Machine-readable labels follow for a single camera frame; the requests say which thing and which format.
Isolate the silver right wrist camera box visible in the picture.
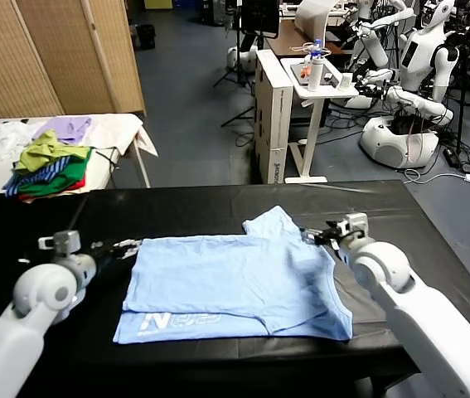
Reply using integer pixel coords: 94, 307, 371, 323
340, 212, 371, 241

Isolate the black monitor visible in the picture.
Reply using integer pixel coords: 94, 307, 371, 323
240, 0, 281, 41

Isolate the black power adapter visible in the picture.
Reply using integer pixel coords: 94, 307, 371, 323
443, 148, 463, 169

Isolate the blue striped garment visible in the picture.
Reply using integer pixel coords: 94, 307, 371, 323
2, 156, 72, 198

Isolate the light blue t-shirt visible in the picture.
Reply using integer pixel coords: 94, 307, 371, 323
112, 205, 354, 345

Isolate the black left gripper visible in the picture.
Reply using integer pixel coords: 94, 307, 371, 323
91, 238, 145, 270

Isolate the brown desk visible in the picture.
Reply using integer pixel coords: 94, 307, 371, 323
265, 19, 354, 58

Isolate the red garment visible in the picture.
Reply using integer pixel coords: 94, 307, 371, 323
18, 172, 88, 201

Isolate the black plastic table cover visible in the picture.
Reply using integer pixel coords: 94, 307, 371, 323
18, 181, 470, 374

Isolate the cream folded garment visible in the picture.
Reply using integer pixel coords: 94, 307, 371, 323
21, 187, 89, 204

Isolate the tall white cardboard box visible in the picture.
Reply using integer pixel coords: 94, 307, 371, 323
254, 49, 294, 185

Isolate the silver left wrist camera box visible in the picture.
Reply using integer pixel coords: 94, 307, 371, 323
37, 231, 82, 255

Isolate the lime green garment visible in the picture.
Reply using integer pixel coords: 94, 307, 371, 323
13, 129, 90, 173

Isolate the black tripod stand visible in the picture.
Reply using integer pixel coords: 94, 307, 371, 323
212, 0, 256, 90

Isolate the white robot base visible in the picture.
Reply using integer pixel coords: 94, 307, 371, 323
225, 45, 259, 70

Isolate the white plastic bag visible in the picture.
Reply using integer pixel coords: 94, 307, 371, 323
0, 119, 39, 168

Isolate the black cable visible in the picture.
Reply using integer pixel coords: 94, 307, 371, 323
93, 146, 119, 189

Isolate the white standing desk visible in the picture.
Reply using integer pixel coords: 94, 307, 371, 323
279, 57, 360, 185

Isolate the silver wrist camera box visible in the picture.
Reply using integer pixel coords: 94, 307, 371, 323
37, 231, 82, 255
340, 212, 371, 241

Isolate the black waste bin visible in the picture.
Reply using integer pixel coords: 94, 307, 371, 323
134, 23, 157, 51

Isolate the white humanoid robot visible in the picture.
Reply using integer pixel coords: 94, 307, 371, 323
345, 0, 417, 70
358, 0, 460, 169

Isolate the white power cable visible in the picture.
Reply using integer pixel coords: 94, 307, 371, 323
402, 169, 468, 186

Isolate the white tumbler bottle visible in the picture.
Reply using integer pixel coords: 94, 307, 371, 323
308, 57, 326, 92

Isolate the clear water bottle blue cap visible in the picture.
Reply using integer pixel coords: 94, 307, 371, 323
309, 38, 326, 61

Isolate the bamboo folding screen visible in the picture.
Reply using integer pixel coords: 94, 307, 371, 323
0, 0, 148, 121

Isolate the lavender garment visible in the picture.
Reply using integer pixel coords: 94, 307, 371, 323
31, 116, 94, 146

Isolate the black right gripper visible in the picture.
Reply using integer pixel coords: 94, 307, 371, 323
299, 220, 346, 250

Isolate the cream draped cloth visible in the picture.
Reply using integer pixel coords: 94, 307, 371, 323
89, 114, 160, 158

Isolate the white curved machine cover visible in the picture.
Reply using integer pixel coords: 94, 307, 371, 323
294, 0, 342, 41

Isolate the black pole stand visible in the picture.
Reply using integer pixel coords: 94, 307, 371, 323
454, 45, 470, 154

